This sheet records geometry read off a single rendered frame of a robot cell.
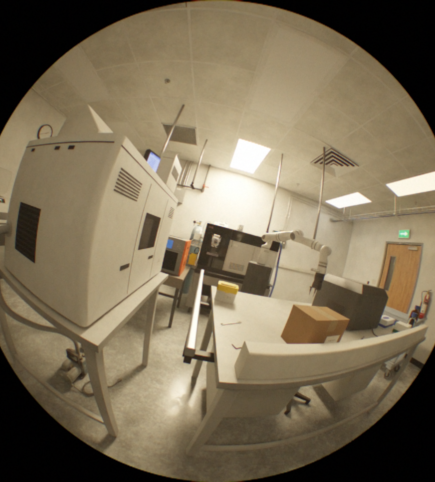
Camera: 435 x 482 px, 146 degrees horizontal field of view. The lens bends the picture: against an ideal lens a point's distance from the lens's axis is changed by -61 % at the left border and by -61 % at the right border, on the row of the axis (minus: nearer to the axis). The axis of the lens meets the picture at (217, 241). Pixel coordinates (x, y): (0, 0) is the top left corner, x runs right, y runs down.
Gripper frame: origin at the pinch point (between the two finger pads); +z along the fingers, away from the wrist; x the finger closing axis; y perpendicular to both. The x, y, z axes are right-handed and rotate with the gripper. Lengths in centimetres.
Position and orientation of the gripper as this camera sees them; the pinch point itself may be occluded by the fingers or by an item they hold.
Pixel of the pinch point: (311, 295)
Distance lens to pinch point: 133.3
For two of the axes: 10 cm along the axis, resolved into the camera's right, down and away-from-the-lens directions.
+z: -2.5, 9.7, 0.1
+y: 9.6, 2.5, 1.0
